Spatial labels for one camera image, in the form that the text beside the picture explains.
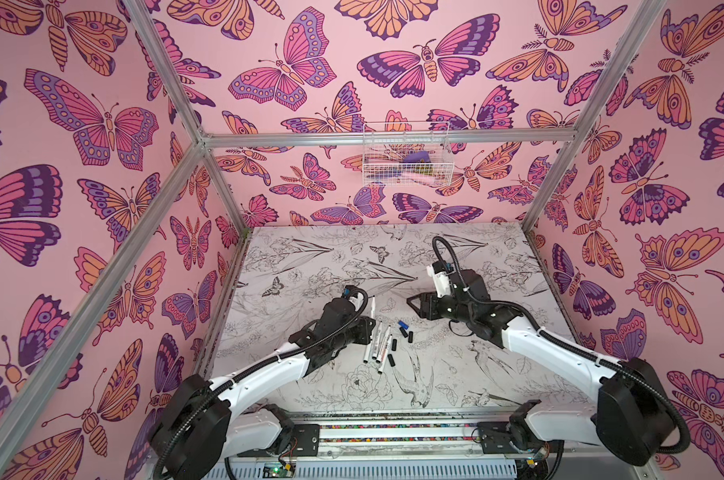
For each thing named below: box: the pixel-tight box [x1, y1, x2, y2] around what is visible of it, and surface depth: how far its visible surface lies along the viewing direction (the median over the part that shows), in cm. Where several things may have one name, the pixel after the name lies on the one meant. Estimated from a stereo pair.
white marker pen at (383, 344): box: [376, 324, 391, 364], surface depth 91 cm
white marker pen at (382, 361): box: [378, 333, 393, 375], surface depth 88 cm
